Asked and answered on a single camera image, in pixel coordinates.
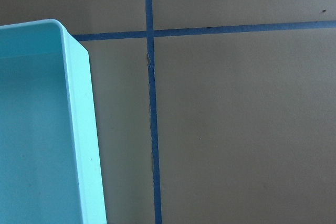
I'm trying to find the light blue plastic bin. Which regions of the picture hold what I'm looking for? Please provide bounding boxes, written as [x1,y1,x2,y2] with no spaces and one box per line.
[1,19,107,223]

